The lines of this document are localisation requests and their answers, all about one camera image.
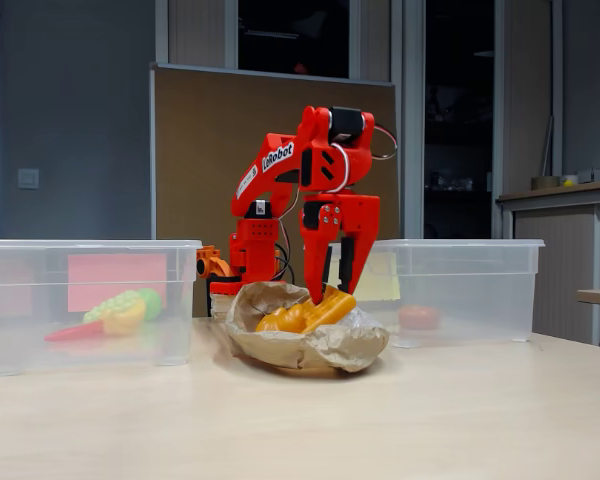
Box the orange toy waffle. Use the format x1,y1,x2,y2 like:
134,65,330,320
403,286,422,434
299,284,358,335

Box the orange toy croissant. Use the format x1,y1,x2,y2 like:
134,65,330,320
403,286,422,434
254,303,307,334

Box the brown toy donut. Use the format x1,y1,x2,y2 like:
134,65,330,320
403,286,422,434
397,304,441,331

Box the green toy apple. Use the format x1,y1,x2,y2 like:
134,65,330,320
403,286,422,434
138,288,164,321

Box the yellow toy banana bunch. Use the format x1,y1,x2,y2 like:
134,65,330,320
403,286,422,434
102,298,147,336

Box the light green toy grapes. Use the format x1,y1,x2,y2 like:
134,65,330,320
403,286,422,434
82,290,144,324

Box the red toy chili pepper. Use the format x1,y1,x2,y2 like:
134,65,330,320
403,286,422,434
43,319,105,344

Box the yellow-green paper label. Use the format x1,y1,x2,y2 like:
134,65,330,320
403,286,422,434
328,252,401,303

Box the clear plastic bin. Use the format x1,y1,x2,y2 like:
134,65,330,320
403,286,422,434
0,238,204,377
303,238,546,350

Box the pink paper label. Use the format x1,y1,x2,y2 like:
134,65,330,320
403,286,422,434
67,253,169,314

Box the clear plastic film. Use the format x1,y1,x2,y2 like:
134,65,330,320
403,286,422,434
339,305,384,332

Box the crumpled brown paper bag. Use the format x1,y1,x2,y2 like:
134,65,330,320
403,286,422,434
224,280,392,375

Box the wooden base block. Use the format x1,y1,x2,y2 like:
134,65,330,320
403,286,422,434
209,293,239,317

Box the dark glass door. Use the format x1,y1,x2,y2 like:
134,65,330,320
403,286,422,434
423,0,496,240

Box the brown cork pin board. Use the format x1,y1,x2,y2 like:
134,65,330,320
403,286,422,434
149,62,400,318

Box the dark window pane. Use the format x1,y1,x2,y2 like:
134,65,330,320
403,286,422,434
237,0,351,80

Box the grey roller shutter cabinet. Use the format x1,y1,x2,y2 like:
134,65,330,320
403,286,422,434
495,178,600,346

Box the black cable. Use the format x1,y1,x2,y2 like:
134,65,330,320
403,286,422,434
274,242,297,284

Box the orange clamp with ring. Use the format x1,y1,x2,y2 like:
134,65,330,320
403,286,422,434
196,244,236,281

